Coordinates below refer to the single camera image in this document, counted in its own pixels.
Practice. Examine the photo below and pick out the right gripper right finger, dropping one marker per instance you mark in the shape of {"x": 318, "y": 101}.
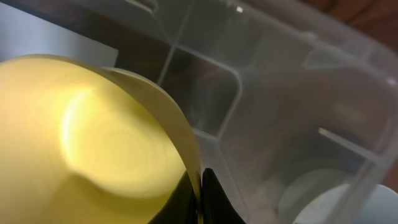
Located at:
{"x": 216, "y": 207}

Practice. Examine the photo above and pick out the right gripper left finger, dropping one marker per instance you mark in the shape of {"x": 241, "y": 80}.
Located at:
{"x": 181, "y": 207}

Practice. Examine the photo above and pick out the white bowl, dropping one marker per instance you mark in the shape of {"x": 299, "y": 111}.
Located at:
{"x": 305, "y": 189}

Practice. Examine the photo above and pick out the yellow bowl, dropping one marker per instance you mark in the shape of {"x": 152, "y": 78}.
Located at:
{"x": 81, "y": 144}

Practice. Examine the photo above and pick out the light blue bowl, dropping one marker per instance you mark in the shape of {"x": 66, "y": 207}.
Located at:
{"x": 380, "y": 208}

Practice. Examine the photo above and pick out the clear plastic storage container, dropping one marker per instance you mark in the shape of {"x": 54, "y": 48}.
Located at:
{"x": 271, "y": 89}

